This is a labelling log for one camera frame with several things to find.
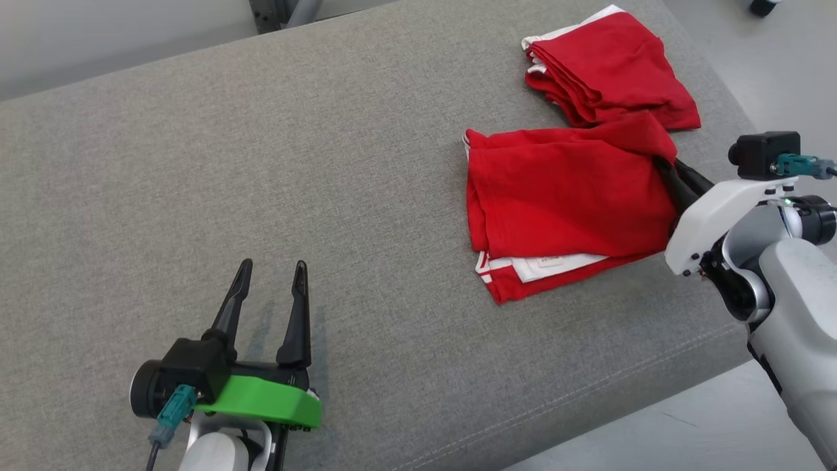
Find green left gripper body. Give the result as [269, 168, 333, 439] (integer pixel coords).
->
[194, 363, 324, 432]

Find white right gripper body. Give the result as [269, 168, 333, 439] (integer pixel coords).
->
[664, 177, 800, 276]

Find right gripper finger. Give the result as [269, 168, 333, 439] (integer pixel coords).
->
[653, 156, 698, 214]
[673, 158, 715, 198]

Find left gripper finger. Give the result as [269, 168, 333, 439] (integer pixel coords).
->
[275, 260, 313, 368]
[210, 258, 254, 348]

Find red white Bulls jersey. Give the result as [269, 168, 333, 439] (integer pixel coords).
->
[463, 111, 681, 305]

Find red shorts with white trim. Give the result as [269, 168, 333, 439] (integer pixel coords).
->
[521, 5, 702, 131]

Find teal left camera connector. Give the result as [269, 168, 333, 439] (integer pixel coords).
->
[145, 385, 197, 471]

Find teal camera connector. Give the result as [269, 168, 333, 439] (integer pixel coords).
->
[772, 153, 837, 181]
[145, 385, 197, 471]

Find teal right camera connector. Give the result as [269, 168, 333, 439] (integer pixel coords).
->
[772, 153, 837, 181]

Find dark grey post bracket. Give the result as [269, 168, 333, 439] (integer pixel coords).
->
[248, 0, 283, 35]

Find grey rounded post foot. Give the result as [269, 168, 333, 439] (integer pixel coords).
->
[281, 0, 325, 30]

